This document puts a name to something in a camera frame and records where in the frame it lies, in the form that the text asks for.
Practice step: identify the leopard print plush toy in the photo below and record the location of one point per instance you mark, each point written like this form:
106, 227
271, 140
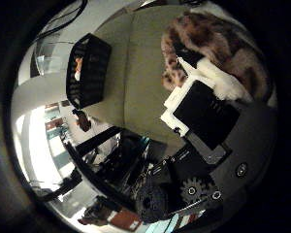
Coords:
223, 39

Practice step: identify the orange and white plush toy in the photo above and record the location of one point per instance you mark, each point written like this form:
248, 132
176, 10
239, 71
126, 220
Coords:
78, 66

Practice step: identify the olive green table cover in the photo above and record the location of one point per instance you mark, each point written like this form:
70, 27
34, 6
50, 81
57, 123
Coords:
142, 81

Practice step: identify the black computer with blue lights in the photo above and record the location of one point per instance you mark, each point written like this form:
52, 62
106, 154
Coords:
126, 158

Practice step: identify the black slatted plastic basket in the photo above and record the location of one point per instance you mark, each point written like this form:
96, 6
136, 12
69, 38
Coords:
93, 71

